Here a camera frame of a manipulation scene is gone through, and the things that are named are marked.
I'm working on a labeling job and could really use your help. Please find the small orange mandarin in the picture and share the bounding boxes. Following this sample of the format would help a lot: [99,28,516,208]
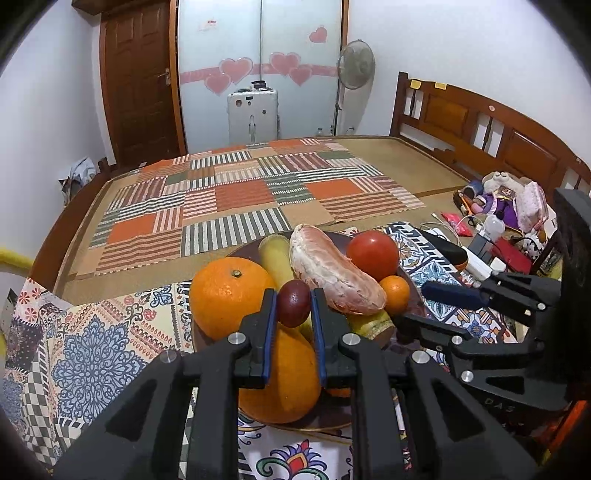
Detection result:
[380,275,411,316]
[327,388,352,398]

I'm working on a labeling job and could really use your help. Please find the dark round fruit plate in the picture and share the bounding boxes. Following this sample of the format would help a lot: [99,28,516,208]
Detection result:
[191,230,431,433]

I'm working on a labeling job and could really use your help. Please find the pile of toys and clutter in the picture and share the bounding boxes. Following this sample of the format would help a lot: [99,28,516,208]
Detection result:
[435,171,560,278]

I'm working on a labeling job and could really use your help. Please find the large front orange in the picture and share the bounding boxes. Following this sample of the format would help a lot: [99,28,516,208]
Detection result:
[238,324,322,424]

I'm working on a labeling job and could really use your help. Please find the large orange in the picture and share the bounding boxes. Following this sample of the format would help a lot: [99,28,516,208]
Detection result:
[238,324,322,424]
[189,257,276,341]

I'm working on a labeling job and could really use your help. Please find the patterned patchwork tablecloth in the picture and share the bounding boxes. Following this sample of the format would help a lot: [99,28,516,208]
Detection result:
[0,221,518,480]

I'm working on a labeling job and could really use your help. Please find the red tomato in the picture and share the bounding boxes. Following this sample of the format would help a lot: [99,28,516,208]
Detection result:
[346,230,400,282]

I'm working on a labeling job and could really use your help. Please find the wooden bed headboard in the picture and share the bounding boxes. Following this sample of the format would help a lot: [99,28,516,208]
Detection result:
[390,72,590,195]

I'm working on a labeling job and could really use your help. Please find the large back orange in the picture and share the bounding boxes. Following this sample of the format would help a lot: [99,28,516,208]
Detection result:
[189,257,276,341]

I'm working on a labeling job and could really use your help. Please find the yellow foam tube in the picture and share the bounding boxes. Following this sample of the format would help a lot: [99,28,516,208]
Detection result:
[0,247,33,271]

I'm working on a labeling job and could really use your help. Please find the striped patchwork bed mat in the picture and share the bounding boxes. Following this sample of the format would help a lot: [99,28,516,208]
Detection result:
[74,137,423,278]

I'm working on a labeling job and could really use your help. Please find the clothes pile on chair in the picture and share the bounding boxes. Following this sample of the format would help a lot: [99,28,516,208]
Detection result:
[58,157,97,206]

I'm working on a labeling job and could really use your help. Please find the standing electric fan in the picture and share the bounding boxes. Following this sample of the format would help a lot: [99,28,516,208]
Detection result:
[332,39,376,136]

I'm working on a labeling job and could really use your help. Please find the white metal appliance box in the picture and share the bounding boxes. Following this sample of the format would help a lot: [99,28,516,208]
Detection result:
[228,80,280,145]

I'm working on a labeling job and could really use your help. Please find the frosted wardrobe sliding doors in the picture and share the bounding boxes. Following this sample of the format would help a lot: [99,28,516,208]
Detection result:
[176,1,346,152]

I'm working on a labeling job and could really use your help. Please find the brown wooden door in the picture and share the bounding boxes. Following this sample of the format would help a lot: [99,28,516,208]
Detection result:
[99,1,186,169]

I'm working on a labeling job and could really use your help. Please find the wooden bed frame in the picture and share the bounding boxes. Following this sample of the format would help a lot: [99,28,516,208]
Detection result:
[31,136,465,303]

